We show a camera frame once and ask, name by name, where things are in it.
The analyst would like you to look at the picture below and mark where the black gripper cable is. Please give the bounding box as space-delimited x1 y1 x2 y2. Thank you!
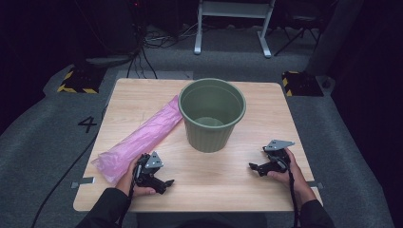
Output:
285 165 302 228
118 164 141 228

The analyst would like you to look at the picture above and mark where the person's left hand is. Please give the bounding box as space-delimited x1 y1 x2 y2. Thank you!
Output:
115 154 157 198

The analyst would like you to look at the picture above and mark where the grey curtain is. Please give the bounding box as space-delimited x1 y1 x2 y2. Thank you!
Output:
305 0 365 77

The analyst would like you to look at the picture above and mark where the pink plastic trash bag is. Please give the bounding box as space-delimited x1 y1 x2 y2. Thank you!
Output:
90 94 184 185

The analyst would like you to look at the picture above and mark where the black cable bundle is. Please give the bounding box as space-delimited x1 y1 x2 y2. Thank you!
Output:
126 22 198 80

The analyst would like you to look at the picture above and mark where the person's dark torso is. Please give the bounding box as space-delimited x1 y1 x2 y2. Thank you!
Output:
136 212 269 228

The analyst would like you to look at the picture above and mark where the green plastic trash bin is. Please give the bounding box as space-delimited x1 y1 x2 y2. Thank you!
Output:
178 78 247 154

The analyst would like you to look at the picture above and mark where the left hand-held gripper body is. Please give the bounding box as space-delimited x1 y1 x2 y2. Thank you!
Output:
132 151 165 190

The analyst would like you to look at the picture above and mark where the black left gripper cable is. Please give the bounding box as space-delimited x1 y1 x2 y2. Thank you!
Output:
118 164 141 228

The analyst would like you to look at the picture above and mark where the dark stand base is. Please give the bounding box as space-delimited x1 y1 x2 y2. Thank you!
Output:
84 54 136 68

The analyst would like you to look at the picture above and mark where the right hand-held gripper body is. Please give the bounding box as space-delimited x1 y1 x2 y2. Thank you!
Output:
263 140 296 174

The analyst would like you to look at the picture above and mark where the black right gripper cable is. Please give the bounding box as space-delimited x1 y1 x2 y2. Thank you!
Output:
285 165 302 228

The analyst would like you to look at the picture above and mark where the person's right hand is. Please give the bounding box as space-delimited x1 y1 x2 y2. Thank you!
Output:
267 147 317 208

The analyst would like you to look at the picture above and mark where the long black floor cable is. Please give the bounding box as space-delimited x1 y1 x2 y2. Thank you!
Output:
29 104 109 228

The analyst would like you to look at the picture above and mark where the black tripod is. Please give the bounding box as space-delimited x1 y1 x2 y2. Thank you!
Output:
274 13 321 58

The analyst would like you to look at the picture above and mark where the black yellow striped base plate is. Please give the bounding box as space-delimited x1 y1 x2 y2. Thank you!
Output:
281 70 325 98
56 66 107 95

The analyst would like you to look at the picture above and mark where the white metal stand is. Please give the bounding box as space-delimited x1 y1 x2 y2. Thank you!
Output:
193 0 277 59

